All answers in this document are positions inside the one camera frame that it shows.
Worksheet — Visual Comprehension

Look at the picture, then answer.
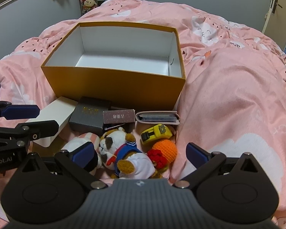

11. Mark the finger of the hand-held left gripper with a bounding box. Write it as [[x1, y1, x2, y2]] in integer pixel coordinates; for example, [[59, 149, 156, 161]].
[[0, 120, 59, 148], [0, 97, 40, 121]]

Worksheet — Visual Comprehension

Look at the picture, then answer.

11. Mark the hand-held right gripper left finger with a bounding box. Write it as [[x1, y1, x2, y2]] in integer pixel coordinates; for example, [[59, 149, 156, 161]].
[[19, 141, 108, 190]]

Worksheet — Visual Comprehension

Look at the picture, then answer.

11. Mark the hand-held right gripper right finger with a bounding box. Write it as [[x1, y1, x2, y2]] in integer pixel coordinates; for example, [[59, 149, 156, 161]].
[[173, 142, 261, 188]]

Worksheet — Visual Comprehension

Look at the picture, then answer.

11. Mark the white plush pink striped hat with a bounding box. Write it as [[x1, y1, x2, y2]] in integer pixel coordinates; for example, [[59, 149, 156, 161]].
[[59, 132, 103, 172]]

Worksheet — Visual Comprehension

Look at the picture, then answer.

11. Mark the white box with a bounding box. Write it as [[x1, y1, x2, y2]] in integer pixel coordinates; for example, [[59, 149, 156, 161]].
[[32, 96, 79, 148]]

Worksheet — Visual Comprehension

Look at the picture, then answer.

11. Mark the orange crochet ball toy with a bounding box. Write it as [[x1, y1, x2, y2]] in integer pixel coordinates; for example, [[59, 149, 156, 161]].
[[146, 140, 177, 172]]

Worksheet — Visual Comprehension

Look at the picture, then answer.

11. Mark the dark grey gift box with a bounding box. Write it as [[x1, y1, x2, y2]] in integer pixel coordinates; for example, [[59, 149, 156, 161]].
[[69, 97, 111, 136]]

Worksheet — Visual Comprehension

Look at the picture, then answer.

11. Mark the brown white sailor plush toy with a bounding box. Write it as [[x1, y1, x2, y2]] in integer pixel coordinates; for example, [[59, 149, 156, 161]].
[[99, 127, 162, 179]]

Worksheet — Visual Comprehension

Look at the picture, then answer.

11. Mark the yellow tape measure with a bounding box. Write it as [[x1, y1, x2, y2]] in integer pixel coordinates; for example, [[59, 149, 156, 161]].
[[141, 123, 177, 145]]

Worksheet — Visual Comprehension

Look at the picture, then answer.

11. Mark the mauve speckled small box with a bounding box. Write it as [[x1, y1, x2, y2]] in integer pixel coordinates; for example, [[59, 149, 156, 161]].
[[102, 109, 136, 125]]

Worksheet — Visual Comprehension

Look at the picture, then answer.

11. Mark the pink card wallet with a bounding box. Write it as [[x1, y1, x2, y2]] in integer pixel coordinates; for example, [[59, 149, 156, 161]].
[[135, 110, 181, 125]]

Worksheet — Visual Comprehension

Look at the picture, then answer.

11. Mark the pink printed blanket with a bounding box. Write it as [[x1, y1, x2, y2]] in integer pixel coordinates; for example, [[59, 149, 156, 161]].
[[0, 0, 286, 229]]

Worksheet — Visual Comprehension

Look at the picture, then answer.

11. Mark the beige face plush doll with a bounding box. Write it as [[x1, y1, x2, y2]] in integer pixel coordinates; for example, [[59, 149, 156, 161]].
[[82, 0, 98, 15]]

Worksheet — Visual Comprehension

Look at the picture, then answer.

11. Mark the metal door handle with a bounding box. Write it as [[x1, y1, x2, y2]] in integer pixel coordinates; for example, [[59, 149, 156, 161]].
[[270, 0, 283, 13]]

